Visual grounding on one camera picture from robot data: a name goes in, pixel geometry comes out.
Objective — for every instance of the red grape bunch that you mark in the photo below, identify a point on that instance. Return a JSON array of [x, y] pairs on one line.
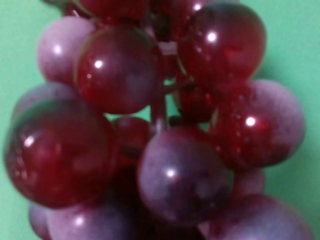
[[150, 126]]

